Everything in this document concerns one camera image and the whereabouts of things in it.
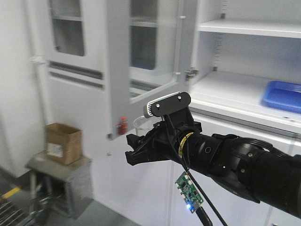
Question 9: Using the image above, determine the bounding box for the blue plastic tray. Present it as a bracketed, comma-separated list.
[261, 81, 301, 113]

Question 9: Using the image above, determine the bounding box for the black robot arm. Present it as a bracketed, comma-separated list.
[126, 109, 301, 217]

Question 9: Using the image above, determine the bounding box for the small clear glass beaker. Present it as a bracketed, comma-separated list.
[133, 116, 156, 136]

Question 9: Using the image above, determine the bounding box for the cardboard box on stool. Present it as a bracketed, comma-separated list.
[46, 123, 82, 165]

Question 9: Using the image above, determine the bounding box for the black usb cable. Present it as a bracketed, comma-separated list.
[164, 115, 229, 226]

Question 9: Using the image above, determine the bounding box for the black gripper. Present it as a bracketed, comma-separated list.
[124, 109, 203, 166]

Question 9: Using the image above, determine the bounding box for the green circuit board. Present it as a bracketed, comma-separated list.
[175, 172, 204, 213]

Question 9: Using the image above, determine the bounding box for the grey metal stool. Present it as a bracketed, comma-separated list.
[26, 152, 93, 219]

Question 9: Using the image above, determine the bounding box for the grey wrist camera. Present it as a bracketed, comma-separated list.
[143, 92, 191, 118]

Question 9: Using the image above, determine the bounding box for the white cabinet shelf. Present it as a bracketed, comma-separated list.
[189, 72, 301, 134]

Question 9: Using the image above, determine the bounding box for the open cabinet door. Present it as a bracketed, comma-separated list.
[106, 0, 198, 140]

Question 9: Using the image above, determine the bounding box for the upper cabinet shelf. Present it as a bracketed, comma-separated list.
[197, 19, 301, 39]

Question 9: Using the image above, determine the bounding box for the red bottle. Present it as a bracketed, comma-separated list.
[116, 116, 128, 135]

